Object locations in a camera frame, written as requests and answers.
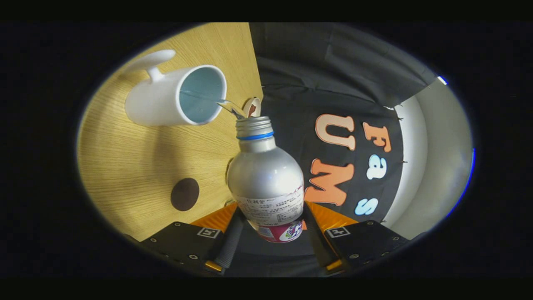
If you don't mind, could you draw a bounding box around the wooden table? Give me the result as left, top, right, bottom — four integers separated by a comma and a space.
77, 22, 264, 242

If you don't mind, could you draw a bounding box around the clear juice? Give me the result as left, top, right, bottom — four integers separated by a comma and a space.
217, 99, 246, 119

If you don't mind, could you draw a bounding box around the white oval plate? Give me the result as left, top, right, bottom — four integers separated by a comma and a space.
243, 97, 262, 118

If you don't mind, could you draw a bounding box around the silver juice bottle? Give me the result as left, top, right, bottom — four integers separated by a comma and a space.
227, 116, 305, 243

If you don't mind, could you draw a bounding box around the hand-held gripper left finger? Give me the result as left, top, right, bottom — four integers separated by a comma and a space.
139, 202, 246, 275

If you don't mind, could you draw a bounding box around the black backdrop cloth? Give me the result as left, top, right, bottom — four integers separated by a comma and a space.
225, 22, 438, 278

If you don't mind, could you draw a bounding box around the dark brown round coaster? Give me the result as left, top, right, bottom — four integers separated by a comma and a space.
170, 178, 200, 212

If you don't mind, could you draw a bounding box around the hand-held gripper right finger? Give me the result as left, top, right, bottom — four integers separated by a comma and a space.
303, 201, 411, 275

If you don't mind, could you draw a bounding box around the white cup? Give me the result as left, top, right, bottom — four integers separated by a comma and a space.
124, 50, 227, 127

